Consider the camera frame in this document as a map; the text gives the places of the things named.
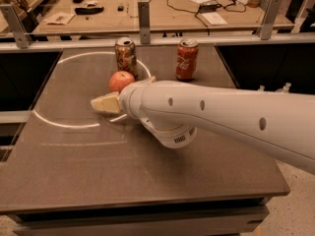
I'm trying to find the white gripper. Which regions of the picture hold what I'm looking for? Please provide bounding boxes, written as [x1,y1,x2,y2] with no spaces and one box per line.
[91,76,157,120]

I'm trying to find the red apple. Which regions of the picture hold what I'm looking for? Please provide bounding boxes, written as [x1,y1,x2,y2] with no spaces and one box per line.
[108,71,135,92]

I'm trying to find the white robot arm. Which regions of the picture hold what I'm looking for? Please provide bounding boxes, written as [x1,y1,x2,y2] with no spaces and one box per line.
[91,77,315,174]

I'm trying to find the orange patterned soda can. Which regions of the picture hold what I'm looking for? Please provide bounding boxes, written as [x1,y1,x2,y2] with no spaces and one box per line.
[114,37,138,77]

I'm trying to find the red coca-cola can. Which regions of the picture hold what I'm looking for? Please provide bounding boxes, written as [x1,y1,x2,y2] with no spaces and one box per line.
[175,39,199,81]

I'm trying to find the small black object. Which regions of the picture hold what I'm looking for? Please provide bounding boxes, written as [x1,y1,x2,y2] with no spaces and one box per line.
[117,5,124,11]

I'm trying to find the black tool on table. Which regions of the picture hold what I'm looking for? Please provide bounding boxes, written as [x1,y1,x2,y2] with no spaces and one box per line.
[75,7,104,15]

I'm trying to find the wooden background table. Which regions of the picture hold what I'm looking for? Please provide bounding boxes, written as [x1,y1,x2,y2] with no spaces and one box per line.
[32,0,295,36]

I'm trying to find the white paper sheet left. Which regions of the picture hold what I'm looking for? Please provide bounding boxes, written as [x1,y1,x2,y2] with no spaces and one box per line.
[44,12,75,26]

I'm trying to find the white paper card right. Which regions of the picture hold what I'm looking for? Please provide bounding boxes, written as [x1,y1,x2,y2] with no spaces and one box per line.
[202,12,227,26]

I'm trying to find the black power adapter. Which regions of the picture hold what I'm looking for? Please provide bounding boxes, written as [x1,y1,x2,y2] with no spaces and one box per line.
[199,3,221,13]

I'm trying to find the middle metal bracket post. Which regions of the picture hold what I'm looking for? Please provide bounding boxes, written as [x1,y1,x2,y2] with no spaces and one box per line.
[138,1,151,44]

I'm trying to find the metal bracket post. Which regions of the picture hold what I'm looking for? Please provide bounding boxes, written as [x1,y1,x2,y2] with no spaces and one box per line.
[138,1,151,44]
[258,0,282,40]
[0,4,32,49]

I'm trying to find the black cable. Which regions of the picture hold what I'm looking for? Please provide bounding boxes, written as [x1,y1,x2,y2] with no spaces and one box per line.
[165,0,247,29]

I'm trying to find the horizontal metal rail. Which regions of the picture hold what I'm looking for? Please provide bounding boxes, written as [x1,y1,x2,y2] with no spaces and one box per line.
[0,32,315,53]

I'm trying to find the left metal bracket post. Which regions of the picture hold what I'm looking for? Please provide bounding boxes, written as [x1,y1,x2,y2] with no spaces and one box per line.
[0,4,32,49]

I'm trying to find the right metal bracket post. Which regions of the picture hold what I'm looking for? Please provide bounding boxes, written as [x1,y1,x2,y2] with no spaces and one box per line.
[258,0,282,40]

